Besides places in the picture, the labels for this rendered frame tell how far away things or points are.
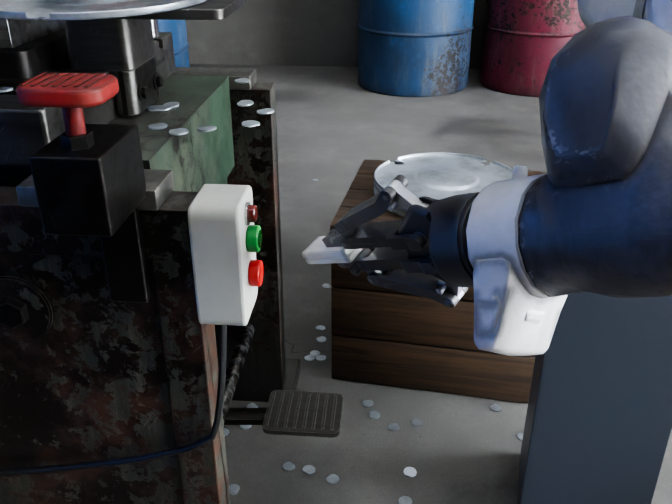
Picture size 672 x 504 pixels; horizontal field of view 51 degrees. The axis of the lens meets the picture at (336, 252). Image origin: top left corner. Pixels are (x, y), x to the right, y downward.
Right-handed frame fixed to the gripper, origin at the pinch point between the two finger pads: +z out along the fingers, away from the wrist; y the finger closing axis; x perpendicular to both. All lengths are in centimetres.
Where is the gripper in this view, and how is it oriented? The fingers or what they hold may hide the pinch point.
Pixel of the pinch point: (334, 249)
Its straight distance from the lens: 70.4
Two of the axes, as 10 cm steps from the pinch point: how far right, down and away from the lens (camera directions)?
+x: -6.1, 6.1, -5.0
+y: -5.0, -7.9, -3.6
